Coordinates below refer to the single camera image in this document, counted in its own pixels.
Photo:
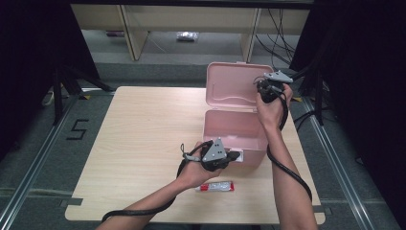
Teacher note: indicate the yellow tape piece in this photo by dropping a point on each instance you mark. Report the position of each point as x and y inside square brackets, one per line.
[297, 99]
[85, 96]

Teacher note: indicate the person's right hand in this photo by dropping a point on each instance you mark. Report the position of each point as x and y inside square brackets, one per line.
[271, 113]

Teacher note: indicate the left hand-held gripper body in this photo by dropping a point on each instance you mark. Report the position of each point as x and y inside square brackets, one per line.
[214, 153]

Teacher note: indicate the person's left hand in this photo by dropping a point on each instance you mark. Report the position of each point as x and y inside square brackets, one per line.
[191, 174]

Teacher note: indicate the silver plastic packet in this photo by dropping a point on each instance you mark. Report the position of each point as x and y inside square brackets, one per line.
[187, 36]

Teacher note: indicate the aluminium floor rail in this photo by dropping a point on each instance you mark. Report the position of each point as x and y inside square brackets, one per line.
[38, 156]
[335, 159]

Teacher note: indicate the black metal stand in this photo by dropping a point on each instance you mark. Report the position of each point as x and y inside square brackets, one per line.
[319, 96]
[58, 96]

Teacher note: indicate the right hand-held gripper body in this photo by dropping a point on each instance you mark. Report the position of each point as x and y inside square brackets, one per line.
[271, 91]

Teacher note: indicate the pink storage box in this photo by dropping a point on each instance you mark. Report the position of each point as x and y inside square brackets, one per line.
[233, 124]

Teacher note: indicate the black curtain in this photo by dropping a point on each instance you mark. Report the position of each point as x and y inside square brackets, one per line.
[32, 48]
[367, 64]

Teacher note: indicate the red and white tube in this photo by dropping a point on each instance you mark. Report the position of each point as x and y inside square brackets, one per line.
[218, 186]

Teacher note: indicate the beige wooden desk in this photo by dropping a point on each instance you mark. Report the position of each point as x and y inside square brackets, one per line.
[191, 19]

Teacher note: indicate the black tape strip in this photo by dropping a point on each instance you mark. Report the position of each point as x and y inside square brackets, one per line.
[72, 202]
[326, 211]

